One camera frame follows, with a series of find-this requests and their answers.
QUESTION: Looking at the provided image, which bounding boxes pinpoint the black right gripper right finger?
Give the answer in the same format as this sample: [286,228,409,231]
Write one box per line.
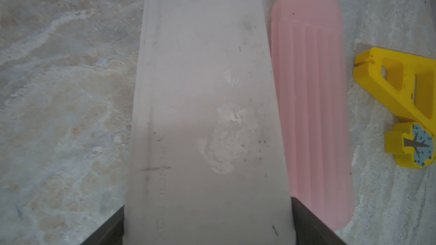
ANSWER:
[291,197,346,245]

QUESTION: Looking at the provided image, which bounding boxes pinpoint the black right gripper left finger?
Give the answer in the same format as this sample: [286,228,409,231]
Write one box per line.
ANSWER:
[81,206,124,245]

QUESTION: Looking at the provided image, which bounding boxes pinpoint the white grey pencil case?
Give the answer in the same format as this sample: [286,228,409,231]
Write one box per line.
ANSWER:
[123,0,296,245]

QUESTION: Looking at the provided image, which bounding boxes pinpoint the pink pencil case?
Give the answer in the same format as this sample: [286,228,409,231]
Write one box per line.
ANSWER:
[271,0,354,231]

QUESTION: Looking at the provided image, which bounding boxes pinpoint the yellow triangular wooden toy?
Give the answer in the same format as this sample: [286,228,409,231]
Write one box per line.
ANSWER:
[353,48,436,169]

